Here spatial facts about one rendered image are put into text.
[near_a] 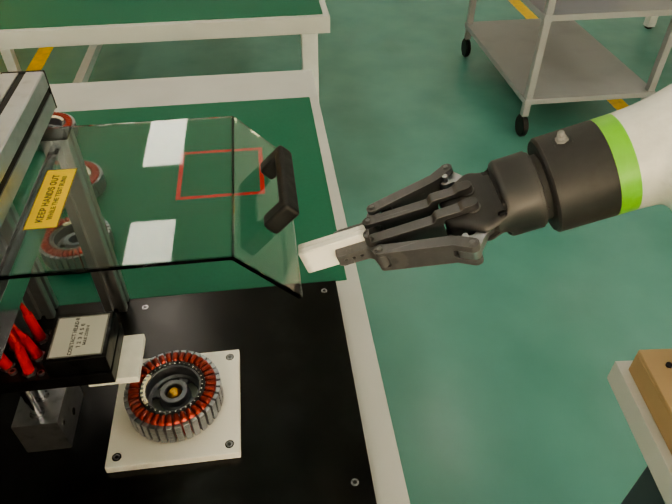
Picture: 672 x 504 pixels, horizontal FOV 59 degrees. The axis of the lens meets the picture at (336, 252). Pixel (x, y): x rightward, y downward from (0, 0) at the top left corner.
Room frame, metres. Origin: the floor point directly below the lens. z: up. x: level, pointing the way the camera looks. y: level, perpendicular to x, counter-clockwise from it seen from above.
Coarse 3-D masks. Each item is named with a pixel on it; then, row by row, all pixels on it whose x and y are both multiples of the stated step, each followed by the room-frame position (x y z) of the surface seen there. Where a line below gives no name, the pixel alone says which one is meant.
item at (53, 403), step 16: (48, 400) 0.39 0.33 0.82; (64, 400) 0.39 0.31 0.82; (80, 400) 0.42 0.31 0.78; (16, 416) 0.37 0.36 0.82; (32, 416) 0.37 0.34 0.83; (48, 416) 0.37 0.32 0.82; (64, 416) 0.38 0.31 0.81; (16, 432) 0.35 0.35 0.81; (32, 432) 0.36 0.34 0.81; (48, 432) 0.36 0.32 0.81; (64, 432) 0.36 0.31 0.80; (32, 448) 0.36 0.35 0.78; (48, 448) 0.36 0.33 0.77
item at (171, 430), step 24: (168, 360) 0.45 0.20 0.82; (192, 360) 0.45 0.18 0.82; (144, 384) 0.41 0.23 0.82; (168, 384) 0.42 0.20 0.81; (216, 384) 0.42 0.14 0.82; (144, 408) 0.38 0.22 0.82; (168, 408) 0.40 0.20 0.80; (192, 408) 0.38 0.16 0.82; (216, 408) 0.39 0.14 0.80; (144, 432) 0.36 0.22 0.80; (168, 432) 0.36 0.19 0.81
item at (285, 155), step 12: (276, 156) 0.53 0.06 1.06; (288, 156) 0.53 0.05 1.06; (264, 168) 0.53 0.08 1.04; (276, 168) 0.51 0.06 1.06; (288, 168) 0.51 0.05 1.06; (288, 180) 0.48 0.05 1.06; (288, 192) 0.46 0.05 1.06; (276, 204) 0.45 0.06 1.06; (288, 204) 0.44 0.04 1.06; (264, 216) 0.45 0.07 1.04; (276, 216) 0.44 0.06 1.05; (288, 216) 0.44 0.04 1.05; (276, 228) 0.44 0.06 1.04
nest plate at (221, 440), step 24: (144, 360) 0.48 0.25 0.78; (216, 360) 0.48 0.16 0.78; (120, 384) 0.44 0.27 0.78; (192, 384) 0.44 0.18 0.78; (120, 408) 0.41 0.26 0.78; (240, 408) 0.41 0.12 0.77; (120, 432) 0.37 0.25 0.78; (192, 432) 0.37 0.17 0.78; (216, 432) 0.37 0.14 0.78; (240, 432) 0.38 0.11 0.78; (120, 456) 0.34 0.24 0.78; (144, 456) 0.34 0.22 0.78; (168, 456) 0.34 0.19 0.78; (192, 456) 0.34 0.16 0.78; (216, 456) 0.34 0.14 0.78; (240, 456) 0.35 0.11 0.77
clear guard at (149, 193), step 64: (64, 128) 0.58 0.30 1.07; (128, 128) 0.58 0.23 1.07; (192, 128) 0.58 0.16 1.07; (128, 192) 0.46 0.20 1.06; (192, 192) 0.46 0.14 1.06; (256, 192) 0.49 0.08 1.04; (0, 256) 0.37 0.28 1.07; (64, 256) 0.37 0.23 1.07; (128, 256) 0.37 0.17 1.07; (192, 256) 0.37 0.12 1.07; (256, 256) 0.39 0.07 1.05
